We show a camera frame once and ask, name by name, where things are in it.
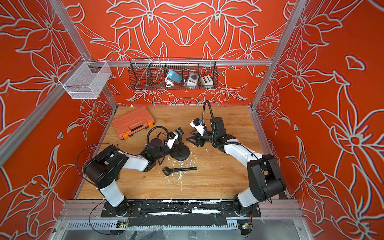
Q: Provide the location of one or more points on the white device black knobs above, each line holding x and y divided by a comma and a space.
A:
192, 80

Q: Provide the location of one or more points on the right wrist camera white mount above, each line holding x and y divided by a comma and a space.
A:
198, 125

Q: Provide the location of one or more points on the teal box in basket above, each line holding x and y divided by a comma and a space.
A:
174, 76

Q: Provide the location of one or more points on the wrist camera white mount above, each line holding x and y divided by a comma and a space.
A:
172, 137
198, 125

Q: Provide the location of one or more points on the clear plastic wall bin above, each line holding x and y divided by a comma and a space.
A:
86, 81

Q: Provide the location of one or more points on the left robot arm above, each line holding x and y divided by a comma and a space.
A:
104, 169

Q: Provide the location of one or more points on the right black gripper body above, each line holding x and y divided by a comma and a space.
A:
200, 140

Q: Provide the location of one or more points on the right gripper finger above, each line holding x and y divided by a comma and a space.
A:
194, 134
194, 142

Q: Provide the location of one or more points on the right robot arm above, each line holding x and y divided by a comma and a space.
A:
264, 174

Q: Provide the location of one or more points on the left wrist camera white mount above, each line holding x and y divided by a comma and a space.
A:
172, 137

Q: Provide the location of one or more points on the black mic clip pole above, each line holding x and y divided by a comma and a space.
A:
180, 134
168, 171

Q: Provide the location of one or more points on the black wire wall basket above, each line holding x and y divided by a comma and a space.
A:
150, 73

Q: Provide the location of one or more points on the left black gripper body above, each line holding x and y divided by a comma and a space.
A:
165, 151

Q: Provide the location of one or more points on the white button box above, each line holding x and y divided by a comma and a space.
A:
207, 81

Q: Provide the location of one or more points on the black round stand base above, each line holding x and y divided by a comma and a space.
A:
180, 152

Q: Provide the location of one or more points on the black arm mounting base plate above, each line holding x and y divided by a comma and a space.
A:
182, 213

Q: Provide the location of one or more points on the orange plastic tool case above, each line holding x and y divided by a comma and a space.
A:
129, 124

